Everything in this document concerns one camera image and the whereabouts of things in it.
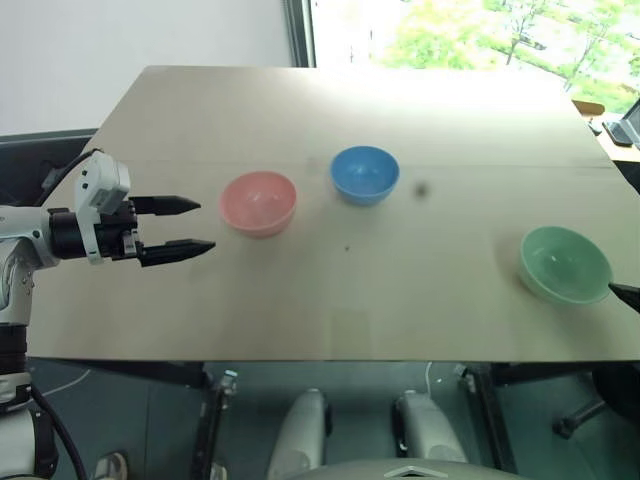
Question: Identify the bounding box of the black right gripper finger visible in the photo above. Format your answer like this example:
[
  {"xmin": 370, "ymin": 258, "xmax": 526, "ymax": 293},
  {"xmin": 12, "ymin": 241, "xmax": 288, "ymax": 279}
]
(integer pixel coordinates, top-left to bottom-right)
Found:
[{"xmin": 607, "ymin": 282, "xmax": 640, "ymax": 314}]

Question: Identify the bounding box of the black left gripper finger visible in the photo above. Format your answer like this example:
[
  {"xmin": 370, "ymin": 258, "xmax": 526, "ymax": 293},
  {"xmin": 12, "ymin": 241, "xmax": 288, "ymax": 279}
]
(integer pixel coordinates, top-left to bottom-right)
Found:
[
  {"xmin": 136, "ymin": 239, "xmax": 217, "ymax": 268},
  {"xmin": 130, "ymin": 194, "xmax": 202, "ymax": 217}
]

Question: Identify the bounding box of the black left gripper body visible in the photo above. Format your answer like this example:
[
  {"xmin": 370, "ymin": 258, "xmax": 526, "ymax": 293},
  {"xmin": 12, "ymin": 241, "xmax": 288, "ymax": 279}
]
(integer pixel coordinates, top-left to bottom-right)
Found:
[{"xmin": 94, "ymin": 197, "xmax": 146, "ymax": 262}]

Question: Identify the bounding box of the green plastic bowl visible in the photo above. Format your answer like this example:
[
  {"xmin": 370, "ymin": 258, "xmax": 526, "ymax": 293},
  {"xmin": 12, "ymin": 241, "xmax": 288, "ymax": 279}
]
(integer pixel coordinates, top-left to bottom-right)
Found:
[{"xmin": 518, "ymin": 225, "xmax": 614, "ymax": 306}]

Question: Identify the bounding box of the pink red plastic bowl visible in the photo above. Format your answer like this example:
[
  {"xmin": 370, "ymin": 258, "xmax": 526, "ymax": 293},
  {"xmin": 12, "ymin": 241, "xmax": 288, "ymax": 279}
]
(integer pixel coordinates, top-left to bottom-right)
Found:
[{"xmin": 218, "ymin": 170, "xmax": 298, "ymax": 239}]

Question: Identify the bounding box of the black office chair base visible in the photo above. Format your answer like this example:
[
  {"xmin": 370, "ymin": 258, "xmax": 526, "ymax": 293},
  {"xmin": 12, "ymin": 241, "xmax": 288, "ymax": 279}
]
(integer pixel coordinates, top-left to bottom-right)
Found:
[{"xmin": 551, "ymin": 359, "xmax": 640, "ymax": 441}]

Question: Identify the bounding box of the dark grey cabinet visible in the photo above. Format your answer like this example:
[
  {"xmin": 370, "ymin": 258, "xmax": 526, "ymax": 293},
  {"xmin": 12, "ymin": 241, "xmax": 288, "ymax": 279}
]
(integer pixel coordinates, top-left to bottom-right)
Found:
[{"xmin": 0, "ymin": 128, "xmax": 99, "ymax": 207}]

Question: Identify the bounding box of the dark laptop computer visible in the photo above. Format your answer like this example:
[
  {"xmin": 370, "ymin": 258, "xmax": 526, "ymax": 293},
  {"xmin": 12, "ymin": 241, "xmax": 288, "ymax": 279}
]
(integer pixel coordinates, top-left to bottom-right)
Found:
[{"xmin": 601, "ymin": 97, "xmax": 640, "ymax": 149}]

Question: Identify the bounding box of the black metal table leg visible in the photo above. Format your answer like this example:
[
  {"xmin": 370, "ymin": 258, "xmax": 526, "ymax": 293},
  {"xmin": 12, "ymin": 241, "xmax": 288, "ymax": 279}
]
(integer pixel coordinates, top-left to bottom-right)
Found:
[
  {"xmin": 191, "ymin": 368, "xmax": 237, "ymax": 480},
  {"xmin": 463, "ymin": 363, "xmax": 517, "ymax": 474}
]

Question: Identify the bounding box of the brown cardboard box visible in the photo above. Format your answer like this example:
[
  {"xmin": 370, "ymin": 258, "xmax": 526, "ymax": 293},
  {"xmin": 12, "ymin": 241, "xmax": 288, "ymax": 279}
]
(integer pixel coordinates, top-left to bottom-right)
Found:
[{"xmin": 571, "ymin": 98, "xmax": 607, "ymax": 122}]

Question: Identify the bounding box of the blue plastic bowl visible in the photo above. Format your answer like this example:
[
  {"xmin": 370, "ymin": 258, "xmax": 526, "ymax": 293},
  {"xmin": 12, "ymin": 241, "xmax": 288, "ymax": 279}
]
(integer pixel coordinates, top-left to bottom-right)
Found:
[{"xmin": 329, "ymin": 145, "xmax": 401, "ymax": 208}]

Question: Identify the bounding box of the silver left robot leg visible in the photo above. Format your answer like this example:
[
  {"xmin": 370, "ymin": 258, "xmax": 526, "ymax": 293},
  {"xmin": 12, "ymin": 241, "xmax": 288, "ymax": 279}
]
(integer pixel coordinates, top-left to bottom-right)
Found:
[{"xmin": 266, "ymin": 387, "xmax": 332, "ymax": 480}]

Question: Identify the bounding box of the silver robot leg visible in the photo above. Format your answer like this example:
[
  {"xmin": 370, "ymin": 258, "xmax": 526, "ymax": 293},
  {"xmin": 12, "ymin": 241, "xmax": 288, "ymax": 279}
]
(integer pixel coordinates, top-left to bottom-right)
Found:
[
  {"xmin": 266, "ymin": 387, "xmax": 332, "ymax": 480},
  {"xmin": 391, "ymin": 389, "xmax": 469, "ymax": 464}
]

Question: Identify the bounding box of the silver right robot leg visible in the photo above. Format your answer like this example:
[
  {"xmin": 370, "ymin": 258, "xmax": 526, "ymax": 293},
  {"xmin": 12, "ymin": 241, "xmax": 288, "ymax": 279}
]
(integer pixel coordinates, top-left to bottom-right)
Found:
[{"xmin": 391, "ymin": 389, "xmax": 469, "ymax": 464}]

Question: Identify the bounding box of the grey robot torso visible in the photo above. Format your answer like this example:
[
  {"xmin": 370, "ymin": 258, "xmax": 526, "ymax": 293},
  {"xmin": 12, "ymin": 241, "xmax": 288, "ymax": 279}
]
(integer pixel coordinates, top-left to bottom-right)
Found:
[{"xmin": 298, "ymin": 456, "xmax": 507, "ymax": 480}]

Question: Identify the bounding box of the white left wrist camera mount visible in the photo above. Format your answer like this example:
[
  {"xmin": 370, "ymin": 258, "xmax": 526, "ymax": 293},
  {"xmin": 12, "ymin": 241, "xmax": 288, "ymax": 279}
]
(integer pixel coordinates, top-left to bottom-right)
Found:
[{"xmin": 73, "ymin": 151, "xmax": 132, "ymax": 265}]

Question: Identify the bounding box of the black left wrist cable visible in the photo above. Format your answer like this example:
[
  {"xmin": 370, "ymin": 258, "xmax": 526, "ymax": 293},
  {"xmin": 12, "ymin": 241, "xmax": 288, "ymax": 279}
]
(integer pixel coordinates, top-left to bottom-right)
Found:
[{"xmin": 30, "ymin": 147, "xmax": 104, "ymax": 206}]

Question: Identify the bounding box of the white floor cable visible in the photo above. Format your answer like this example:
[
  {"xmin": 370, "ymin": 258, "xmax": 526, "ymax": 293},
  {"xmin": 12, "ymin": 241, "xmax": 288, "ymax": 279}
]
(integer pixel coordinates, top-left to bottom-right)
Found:
[{"xmin": 41, "ymin": 367, "xmax": 90, "ymax": 397}]

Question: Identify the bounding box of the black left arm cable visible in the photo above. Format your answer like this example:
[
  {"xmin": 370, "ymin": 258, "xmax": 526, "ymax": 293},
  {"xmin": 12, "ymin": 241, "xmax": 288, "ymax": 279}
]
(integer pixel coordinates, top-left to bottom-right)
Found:
[{"xmin": 30, "ymin": 383, "xmax": 95, "ymax": 480}]

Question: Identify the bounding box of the dark window frame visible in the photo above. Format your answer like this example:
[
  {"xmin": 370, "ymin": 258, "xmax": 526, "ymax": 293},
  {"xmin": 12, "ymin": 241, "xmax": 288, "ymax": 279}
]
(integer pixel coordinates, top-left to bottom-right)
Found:
[{"xmin": 282, "ymin": 0, "xmax": 318, "ymax": 69}]

